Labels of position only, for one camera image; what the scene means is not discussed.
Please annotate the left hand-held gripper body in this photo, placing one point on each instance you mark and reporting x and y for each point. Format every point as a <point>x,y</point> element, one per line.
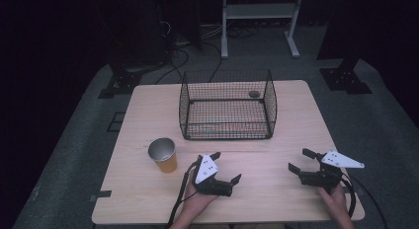
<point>205,169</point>

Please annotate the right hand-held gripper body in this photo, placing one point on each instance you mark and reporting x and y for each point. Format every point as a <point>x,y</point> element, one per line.
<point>329,171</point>

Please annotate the orange cup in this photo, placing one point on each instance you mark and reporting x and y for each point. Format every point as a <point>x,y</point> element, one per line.
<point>164,156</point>

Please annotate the person's right hand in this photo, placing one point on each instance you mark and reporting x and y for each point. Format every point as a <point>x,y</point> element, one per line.
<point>335,199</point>

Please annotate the person's left hand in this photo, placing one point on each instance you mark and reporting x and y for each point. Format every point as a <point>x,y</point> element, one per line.
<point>196,201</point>

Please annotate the small dark round object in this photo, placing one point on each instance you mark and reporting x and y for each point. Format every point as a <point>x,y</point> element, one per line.
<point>254,93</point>

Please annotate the black stand base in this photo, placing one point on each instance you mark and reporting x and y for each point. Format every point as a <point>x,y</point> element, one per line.
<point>120,82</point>
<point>345,79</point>

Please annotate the black tape square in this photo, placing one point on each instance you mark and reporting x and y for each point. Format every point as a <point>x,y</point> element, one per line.
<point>116,122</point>

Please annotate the black tape strip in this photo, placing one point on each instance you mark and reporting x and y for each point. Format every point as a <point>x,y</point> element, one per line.
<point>100,195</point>

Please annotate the white metal stand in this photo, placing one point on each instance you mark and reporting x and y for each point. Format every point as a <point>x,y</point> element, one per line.
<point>260,10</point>

